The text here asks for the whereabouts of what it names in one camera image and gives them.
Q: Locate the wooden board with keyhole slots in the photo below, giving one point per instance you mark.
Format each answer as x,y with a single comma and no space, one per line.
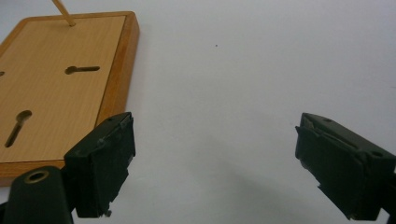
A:
59,90

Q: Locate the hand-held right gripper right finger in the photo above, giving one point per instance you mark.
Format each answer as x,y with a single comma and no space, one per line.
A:
345,168

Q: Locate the thin wooden stick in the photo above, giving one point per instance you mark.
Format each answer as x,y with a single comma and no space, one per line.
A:
64,13

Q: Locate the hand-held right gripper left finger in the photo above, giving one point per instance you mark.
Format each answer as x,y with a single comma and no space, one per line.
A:
99,165

